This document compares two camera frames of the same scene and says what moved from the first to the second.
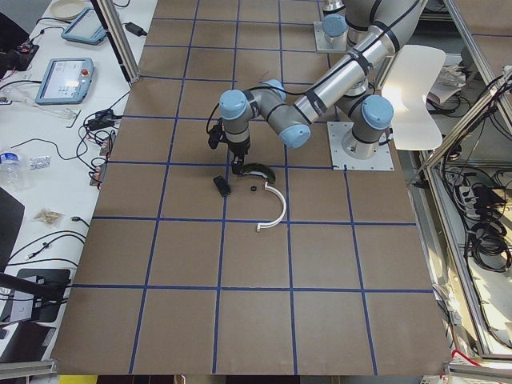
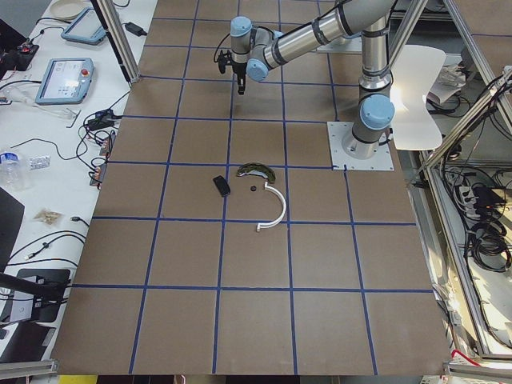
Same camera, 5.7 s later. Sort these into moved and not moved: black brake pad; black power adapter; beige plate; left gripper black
Moved: left gripper black
Not moved: black power adapter; beige plate; black brake pad
